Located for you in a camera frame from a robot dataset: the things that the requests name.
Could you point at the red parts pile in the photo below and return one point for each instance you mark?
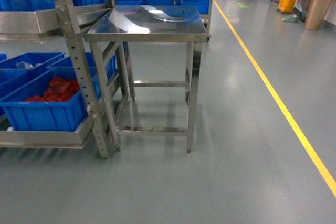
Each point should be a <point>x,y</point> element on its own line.
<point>59,90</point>

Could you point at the blue bin with red parts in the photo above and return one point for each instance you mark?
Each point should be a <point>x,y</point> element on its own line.
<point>44,116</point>

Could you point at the stainless steel side table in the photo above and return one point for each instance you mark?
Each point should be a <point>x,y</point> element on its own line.
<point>147,23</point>

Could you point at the stainless steel flow rack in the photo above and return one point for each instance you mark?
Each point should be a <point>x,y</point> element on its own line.
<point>40,20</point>

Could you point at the gold planter pot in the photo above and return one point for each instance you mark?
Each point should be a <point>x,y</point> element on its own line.
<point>316,14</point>

